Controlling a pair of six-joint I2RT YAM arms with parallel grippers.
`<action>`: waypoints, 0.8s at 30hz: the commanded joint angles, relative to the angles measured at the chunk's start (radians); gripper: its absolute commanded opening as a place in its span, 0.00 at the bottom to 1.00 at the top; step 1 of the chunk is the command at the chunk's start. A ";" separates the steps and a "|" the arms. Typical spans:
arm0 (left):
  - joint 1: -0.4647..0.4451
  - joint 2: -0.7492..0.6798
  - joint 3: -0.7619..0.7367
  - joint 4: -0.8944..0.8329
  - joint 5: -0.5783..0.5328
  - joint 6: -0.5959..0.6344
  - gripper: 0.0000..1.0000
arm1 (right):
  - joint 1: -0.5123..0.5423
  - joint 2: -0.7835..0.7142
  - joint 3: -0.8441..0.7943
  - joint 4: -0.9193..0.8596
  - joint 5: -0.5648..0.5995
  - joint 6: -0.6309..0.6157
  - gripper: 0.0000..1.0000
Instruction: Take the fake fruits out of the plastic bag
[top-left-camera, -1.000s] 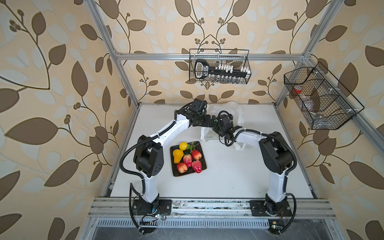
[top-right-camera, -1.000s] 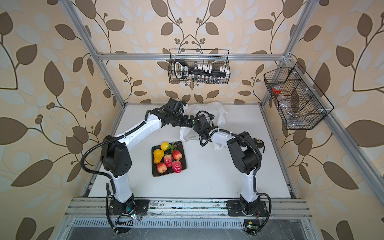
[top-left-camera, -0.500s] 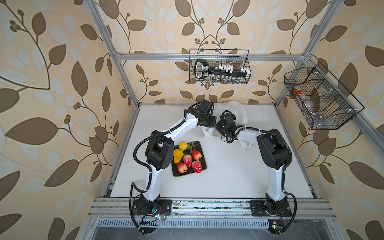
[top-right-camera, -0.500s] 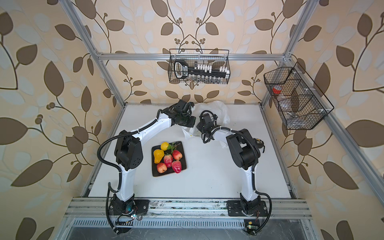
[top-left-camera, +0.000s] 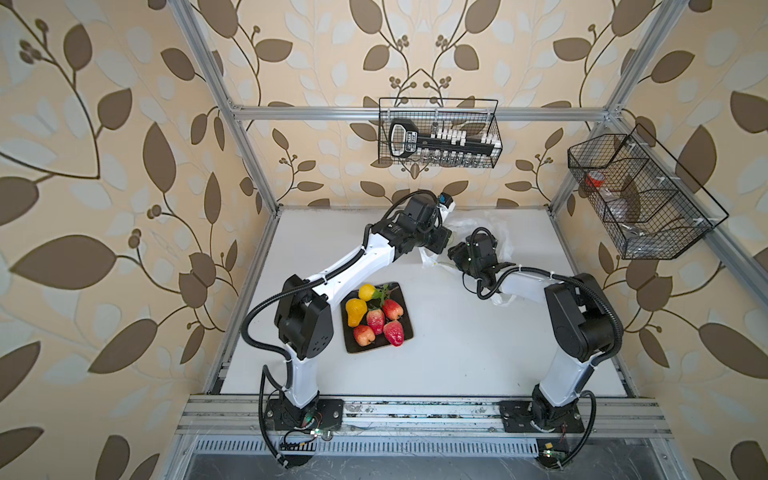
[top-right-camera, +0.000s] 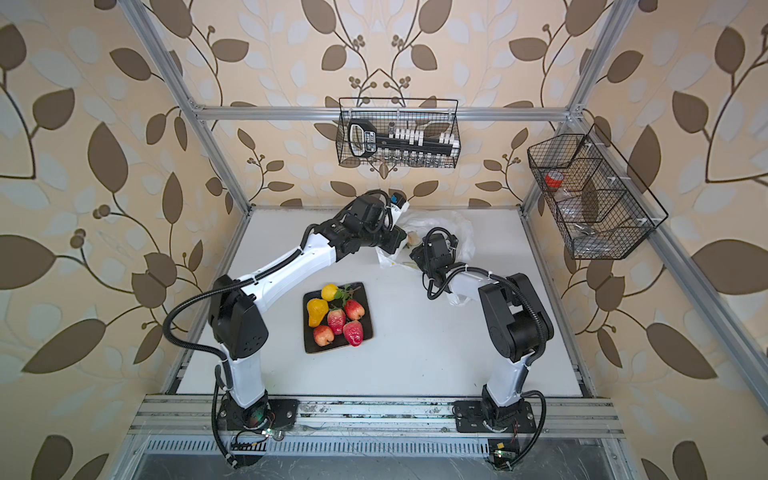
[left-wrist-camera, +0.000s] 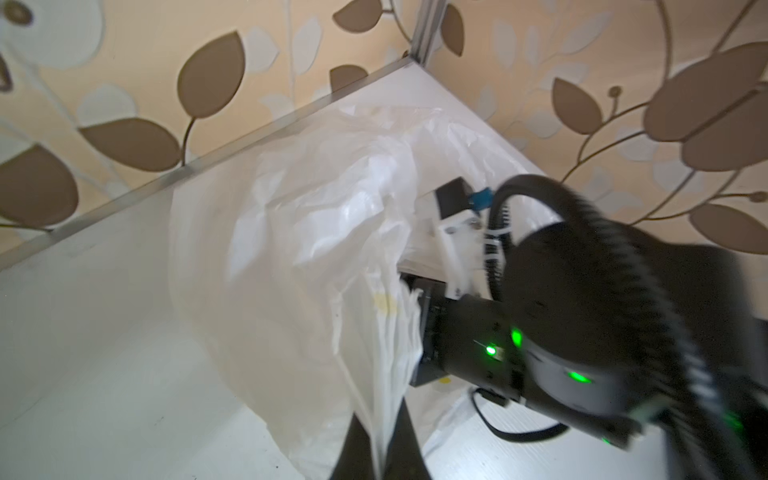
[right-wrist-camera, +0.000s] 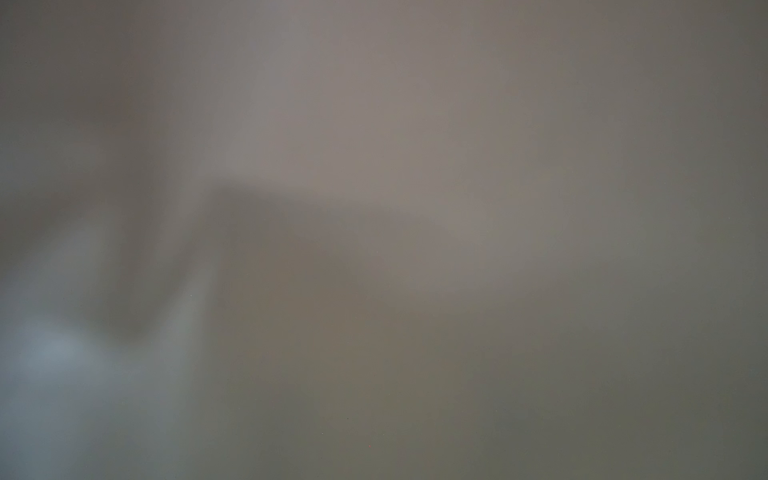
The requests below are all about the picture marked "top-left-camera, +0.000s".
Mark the black wire basket wall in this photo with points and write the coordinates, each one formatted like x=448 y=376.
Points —
x=473 y=115
x=664 y=207

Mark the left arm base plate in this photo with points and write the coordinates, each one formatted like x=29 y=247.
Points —
x=323 y=414

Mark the black wire basket back wall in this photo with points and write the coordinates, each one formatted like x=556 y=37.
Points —
x=473 y=115

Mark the large yellow fake lemon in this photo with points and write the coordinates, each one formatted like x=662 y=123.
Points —
x=356 y=310

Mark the black socket tool set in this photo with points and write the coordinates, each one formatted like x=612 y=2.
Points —
x=405 y=140

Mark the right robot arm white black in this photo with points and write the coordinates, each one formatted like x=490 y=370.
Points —
x=586 y=327

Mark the small yellow fake lemon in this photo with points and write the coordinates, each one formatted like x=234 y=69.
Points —
x=367 y=292

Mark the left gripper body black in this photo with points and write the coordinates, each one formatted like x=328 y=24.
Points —
x=426 y=233

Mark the white plastic bag lemon print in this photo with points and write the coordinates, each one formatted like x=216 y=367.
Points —
x=461 y=225

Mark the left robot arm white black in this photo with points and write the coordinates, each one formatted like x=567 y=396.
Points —
x=305 y=306

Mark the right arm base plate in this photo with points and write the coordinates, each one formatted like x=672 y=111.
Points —
x=522 y=417

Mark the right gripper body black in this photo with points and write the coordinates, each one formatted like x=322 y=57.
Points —
x=460 y=258

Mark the red fake apple large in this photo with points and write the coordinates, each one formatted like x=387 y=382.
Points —
x=364 y=335

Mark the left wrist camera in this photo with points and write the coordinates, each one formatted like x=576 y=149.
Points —
x=446 y=200

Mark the black wire basket right wall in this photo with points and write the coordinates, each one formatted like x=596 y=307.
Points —
x=664 y=207

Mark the red capped clear bottle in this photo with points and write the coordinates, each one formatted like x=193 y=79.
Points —
x=596 y=183

